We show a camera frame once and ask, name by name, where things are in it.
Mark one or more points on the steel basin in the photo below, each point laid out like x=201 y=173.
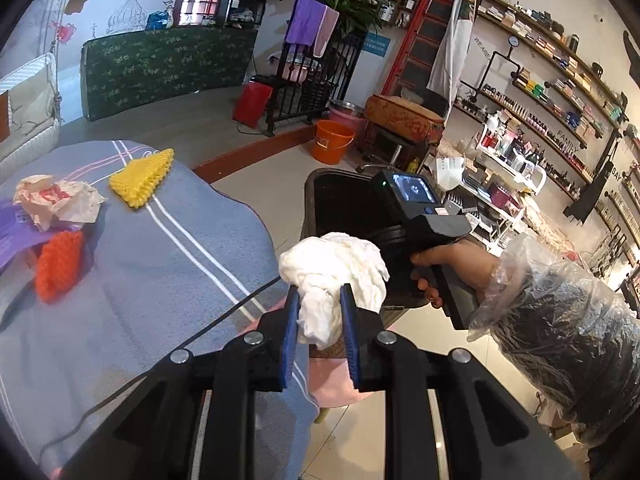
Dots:
x=347 y=106

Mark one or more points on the purple towel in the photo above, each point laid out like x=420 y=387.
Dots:
x=305 y=20

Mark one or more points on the white wicker swing sofa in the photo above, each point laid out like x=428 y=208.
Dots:
x=30 y=147

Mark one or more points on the person's right forearm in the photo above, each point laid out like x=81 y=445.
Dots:
x=550 y=320

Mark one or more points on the white tissue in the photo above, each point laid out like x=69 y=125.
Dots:
x=330 y=270

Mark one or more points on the blue wall sign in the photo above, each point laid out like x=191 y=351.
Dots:
x=377 y=45

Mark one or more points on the white cushion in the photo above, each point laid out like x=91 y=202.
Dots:
x=30 y=105

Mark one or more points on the pink plastic basin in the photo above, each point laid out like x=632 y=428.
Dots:
x=295 y=71
x=350 y=120

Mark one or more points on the black glass tank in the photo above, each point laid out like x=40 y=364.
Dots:
x=245 y=10

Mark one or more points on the blue bag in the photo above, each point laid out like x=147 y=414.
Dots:
x=157 y=21

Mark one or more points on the red ladder shelf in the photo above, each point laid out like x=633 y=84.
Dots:
x=415 y=45

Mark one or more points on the pink towel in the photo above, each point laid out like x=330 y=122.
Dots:
x=326 y=35

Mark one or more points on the red shopping bag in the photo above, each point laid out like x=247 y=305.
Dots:
x=252 y=105

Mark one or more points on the orange foam fruit net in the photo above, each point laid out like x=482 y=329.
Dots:
x=57 y=265

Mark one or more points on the wall shelves of cosmetic bottles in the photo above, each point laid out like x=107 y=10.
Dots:
x=550 y=90

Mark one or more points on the green patterned mattress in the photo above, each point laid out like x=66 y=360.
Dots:
x=165 y=65

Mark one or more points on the white trolley cart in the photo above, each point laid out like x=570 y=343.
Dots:
x=500 y=170

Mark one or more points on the wall poster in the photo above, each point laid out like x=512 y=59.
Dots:
x=100 y=0

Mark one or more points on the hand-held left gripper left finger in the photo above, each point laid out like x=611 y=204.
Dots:
x=290 y=340

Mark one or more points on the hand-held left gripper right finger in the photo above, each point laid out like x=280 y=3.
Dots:
x=351 y=345

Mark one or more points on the yellow foam fruit net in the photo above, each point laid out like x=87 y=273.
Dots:
x=142 y=177

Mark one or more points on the pink plastic stool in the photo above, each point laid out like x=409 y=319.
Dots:
x=330 y=385

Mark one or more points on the purple packet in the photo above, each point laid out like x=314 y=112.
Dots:
x=15 y=240

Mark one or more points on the red white wrapper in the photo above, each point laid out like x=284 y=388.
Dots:
x=55 y=200

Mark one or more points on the orange plastic bucket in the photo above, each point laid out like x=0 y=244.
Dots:
x=332 y=145

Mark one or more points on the orange-brown cushion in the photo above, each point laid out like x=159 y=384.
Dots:
x=2 y=117

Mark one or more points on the person's right hand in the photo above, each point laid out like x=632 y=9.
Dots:
x=475 y=265

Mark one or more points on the blue-grey striped blanket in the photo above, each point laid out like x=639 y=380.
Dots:
x=150 y=285

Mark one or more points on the dark woven trash bin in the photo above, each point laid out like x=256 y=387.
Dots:
x=335 y=205

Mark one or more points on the black metal rack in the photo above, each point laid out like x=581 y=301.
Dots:
x=300 y=102

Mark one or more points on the white coat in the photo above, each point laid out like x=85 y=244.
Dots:
x=450 y=50

